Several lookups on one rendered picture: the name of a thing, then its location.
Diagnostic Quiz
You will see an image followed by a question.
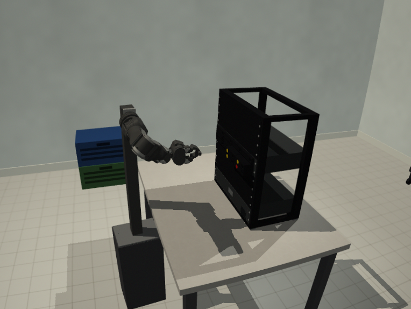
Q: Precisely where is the black server rack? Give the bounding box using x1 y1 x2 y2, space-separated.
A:
214 87 320 230

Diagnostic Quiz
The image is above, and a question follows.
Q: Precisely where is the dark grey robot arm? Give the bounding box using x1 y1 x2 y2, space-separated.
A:
119 108 171 164

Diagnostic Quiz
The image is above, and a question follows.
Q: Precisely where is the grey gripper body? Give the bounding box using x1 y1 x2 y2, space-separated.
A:
169 140 186 166

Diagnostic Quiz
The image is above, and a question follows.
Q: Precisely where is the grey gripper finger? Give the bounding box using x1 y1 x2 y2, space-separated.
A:
184 150 202 164
183 144 202 154

